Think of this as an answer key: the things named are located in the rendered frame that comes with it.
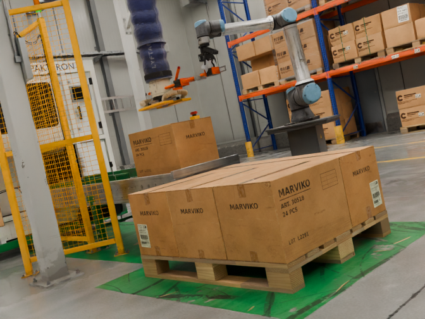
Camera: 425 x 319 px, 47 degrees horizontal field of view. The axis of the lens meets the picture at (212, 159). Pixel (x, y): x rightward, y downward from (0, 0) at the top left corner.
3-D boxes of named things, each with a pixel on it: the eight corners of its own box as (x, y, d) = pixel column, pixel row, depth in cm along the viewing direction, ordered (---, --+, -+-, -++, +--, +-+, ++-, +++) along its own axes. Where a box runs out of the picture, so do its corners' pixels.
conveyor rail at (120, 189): (39, 209, 522) (35, 192, 521) (44, 208, 526) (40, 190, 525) (176, 199, 354) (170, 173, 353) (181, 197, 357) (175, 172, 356)
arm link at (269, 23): (281, 16, 396) (202, 26, 376) (288, 11, 384) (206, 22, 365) (284, 30, 397) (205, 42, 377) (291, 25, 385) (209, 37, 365)
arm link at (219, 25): (219, 21, 368) (204, 24, 364) (224, 17, 357) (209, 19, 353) (222, 34, 368) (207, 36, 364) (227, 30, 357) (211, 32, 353)
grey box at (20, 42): (16, 84, 369) (7, 45, 367) (23, 83, 372) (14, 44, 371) (27, 78, 354) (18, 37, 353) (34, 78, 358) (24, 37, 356)
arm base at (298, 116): (296, 121, 410) (293, 109, 410) (317, 115, 400) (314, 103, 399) (288, 124, 395) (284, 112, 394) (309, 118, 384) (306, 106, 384)
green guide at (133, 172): (83, 183, 560) (82, 176, 560) (92, 181, 567) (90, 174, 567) (171, 171, 444) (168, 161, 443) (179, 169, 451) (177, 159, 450)
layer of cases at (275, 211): (140, 255, 318) (127, 194, 316) (243, 214, 386) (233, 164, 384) (286, 264, 231) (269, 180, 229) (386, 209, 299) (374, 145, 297)
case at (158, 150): (138, 181, 411) (128, 134, 409) (175, 171, 437) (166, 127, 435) (182, 176, 366) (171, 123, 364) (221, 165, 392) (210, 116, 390)
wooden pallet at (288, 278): (145, 276, 319) (140, 255, 318) (246, 232, 387) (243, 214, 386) (293, 294, 231) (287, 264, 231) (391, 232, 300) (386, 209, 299)
